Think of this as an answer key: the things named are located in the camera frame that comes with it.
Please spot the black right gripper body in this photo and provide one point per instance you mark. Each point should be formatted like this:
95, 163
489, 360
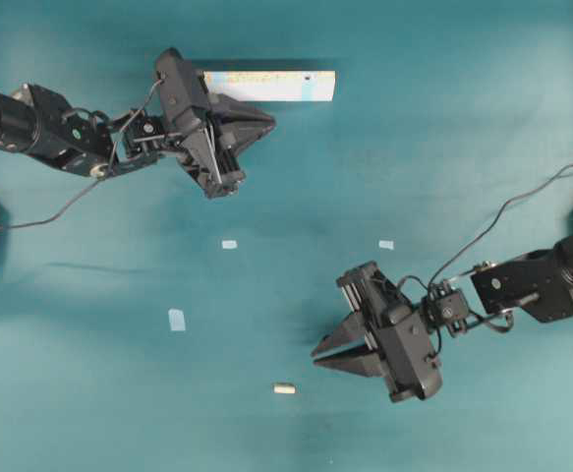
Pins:
370, 292

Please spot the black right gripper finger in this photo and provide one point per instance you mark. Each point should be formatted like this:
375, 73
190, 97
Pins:
351, 329
360, 361

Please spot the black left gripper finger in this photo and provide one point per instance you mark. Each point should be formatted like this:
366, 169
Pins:
239, 118
232, 141

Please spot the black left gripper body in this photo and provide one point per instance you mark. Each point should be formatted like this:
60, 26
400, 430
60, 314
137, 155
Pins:
198, 155

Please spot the white wooden board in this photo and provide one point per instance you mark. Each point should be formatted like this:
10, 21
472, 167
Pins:
273, 86

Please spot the short wooden dowel rod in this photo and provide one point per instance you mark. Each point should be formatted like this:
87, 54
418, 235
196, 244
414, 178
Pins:
284, 388

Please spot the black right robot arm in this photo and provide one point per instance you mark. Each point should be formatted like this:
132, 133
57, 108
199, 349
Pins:
540, 283

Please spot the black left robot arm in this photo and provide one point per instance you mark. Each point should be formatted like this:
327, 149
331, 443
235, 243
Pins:
42, 124

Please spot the blue tape marker centre-right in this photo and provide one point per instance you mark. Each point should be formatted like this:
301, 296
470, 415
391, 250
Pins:
386, 245

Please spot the blue tape marker centre-left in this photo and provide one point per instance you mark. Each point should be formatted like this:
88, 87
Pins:
229, 244

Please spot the blue tape marker left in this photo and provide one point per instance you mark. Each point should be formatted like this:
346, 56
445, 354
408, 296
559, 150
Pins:
177, 320

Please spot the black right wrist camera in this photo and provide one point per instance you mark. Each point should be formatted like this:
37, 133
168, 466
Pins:
411, 368

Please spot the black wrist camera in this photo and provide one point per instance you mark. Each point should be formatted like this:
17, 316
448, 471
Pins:
182, 93
411, 368

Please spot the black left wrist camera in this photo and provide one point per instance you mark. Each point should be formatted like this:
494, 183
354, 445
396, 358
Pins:
182, 93

